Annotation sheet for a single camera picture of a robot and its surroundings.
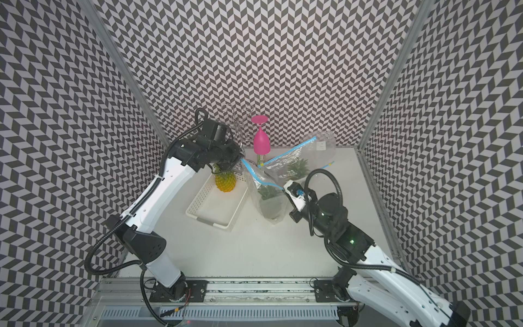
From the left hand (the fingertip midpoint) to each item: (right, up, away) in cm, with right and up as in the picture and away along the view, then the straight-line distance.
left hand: (245, 156), depth 74 cm
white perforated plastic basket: (-17, -24, +23) cm, 37 cm away
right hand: (+15, -13, -7) cm, 21 cm away
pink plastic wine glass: (+5, +8, +17) cm, 19 cm away
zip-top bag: (+29, +2, +7) cm, 29 cm away
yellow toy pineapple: (-11, -10, +18) cm, 23 cm away
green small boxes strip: (+3, 0, +31) cm, 32 cm away
